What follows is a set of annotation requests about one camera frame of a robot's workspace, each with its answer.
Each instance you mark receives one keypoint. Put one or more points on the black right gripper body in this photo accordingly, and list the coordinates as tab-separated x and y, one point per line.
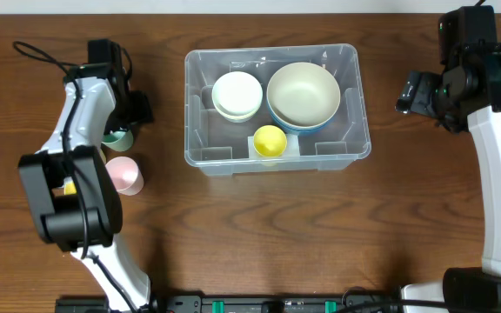
418	94

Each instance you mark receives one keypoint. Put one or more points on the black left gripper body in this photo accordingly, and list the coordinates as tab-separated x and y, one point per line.
134	109

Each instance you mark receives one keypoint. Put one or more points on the green cup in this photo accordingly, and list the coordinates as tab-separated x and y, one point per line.
120	140

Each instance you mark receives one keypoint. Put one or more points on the pink cup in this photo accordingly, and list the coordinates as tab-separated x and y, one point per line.
125	175

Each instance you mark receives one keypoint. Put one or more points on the small white bowl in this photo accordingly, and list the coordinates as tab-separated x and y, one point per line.
237	86

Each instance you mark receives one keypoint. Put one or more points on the yellow cup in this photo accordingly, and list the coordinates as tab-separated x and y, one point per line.
268	142
69	188

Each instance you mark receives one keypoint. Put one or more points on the small grey bowl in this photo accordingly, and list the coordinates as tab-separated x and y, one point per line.
241	119

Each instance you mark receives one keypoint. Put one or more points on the small yellow bowl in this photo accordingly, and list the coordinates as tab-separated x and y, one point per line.
237	112

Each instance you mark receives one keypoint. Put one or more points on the large cream bowl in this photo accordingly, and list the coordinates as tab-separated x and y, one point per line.
303	95

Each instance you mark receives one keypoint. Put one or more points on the dark blue bowl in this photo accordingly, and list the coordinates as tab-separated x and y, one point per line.
297	131
272	113

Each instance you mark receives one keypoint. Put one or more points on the cream cup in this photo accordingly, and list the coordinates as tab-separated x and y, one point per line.
102	155

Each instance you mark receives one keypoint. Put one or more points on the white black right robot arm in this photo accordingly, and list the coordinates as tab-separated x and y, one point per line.
471	289

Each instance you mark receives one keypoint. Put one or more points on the clear plastic storage container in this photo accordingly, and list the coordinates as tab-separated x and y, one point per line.
219	147

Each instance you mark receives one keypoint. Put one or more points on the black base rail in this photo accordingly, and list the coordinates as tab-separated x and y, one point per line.
206	304

